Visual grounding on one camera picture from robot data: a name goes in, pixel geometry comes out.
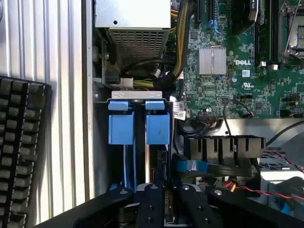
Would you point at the green motherboard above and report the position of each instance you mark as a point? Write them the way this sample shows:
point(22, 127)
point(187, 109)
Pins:
point(213, 95)

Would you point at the grey disk bay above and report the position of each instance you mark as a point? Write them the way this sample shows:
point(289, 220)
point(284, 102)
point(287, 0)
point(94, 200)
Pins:
point(136, 93)

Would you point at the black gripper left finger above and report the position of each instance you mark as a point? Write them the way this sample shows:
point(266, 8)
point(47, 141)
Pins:
point(152, 209)

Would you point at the grey metal drive cage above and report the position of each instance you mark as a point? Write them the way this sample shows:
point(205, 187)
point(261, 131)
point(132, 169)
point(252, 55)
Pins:
point(273, 166)

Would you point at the silver chipset heatsink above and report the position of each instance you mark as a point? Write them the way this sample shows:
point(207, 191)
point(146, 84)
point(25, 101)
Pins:
point(212, 60)

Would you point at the open black PC case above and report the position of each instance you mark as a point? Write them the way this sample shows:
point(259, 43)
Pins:
point(86, 71)

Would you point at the silver power supply unit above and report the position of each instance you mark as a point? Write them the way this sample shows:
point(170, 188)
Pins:
point(133, 12)

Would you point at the black plastic fan bracket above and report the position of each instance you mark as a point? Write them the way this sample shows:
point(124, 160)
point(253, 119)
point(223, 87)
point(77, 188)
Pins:
point(225, 145)

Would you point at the CPU socket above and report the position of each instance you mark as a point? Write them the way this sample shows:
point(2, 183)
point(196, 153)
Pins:
point(295, 28)

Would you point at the black computer keyboard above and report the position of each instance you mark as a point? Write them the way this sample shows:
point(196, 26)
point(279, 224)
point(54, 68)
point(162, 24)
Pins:
point(21, 142)

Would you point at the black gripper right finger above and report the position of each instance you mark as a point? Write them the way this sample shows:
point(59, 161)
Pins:
point(194, 213)

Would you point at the metal locking lever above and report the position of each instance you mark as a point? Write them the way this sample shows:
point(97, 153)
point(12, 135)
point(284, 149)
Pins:
point(289, 38)

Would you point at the black expansion slot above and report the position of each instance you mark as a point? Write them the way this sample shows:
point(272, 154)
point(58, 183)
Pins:
point(210, 9)
point(198, 12)

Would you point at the blue disk carrier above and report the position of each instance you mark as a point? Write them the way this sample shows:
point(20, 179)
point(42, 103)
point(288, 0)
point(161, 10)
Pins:
point(121, 128)

